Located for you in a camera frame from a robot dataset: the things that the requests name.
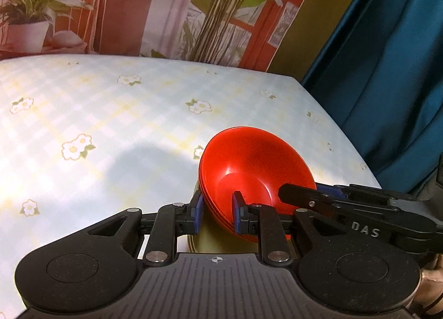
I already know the green square plate back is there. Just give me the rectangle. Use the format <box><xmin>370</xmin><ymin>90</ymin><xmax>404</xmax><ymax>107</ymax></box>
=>
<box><xmin>185</xmin><ymin>185</ymin><xmax>259</xmax><ymax>255</ymax></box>

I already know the red bowl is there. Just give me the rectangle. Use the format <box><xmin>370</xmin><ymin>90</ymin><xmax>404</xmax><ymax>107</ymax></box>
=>
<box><xmin>238</xmin><ymin>188</ymin><xmax>295</xmax><ymax>243</ymax></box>
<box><xmin>198</xmin><ymin>126</ymin><xmax>316</xmax><ymax>223</ymax></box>
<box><xmin>198</xmin><ymin>174</ymin><xmax>254</xmax><ymax>237</ymax></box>

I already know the red bowl back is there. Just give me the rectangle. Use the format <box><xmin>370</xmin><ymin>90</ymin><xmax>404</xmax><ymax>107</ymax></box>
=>
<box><xmin>238</xmin><ymin>188</ymin><xmax>295</xmax><ymax>243</ymax></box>

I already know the person right hand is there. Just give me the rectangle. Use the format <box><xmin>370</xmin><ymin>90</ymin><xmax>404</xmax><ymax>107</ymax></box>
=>
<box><xmin>413</xmin><ymin>267</ymin><xmax>442</xmax><ymax>318</ymax></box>

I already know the teal curtain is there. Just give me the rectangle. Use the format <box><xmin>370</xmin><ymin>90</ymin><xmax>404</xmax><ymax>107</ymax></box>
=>
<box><xmin>302</xmin><ymin>0</ymin><xmax>442</xmax><ymax>193</ymax></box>

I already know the floral checked tablecloth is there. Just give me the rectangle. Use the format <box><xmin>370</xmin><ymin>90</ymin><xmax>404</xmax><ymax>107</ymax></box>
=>
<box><xmin>1</xmin><ymin>55</ymin><xmax>378</xmax><ymax>318</ymax></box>

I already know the printed room backdrop cloth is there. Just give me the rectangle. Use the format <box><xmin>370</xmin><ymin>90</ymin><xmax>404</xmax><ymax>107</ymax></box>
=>
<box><xmin>1</xmin><ymin>0</ymin><xmax>352</xmax><ymax>78</ymax></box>

